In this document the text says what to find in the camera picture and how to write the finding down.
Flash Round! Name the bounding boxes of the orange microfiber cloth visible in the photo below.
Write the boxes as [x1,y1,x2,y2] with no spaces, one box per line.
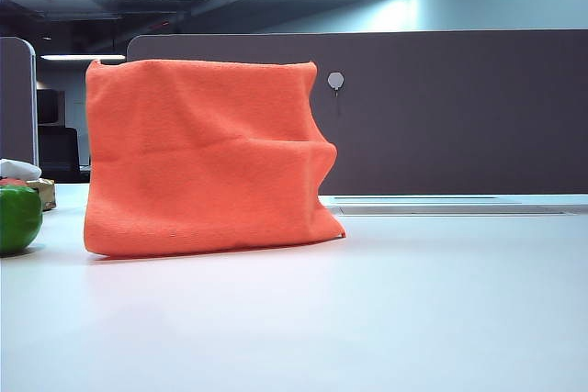
[82,59,348,259]

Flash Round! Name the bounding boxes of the round grey adhesive hook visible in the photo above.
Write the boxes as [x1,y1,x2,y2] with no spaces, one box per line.
[327,71,345,97]

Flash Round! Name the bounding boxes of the black office chair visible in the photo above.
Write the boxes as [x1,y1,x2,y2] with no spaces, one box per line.
[37,126,91,184]

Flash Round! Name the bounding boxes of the short ceiling light strip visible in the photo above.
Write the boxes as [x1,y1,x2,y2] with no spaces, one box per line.
[40,53,126,62]

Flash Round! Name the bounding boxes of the small brown and white items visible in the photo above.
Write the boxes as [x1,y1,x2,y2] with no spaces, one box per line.
[27,178,57,212]

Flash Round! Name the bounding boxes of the dark background cabinet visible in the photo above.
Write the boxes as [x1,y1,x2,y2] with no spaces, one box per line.
[36,88,65,125]

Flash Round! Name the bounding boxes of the green round toy fruit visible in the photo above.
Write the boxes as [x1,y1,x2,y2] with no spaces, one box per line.
[0,184,44,256]

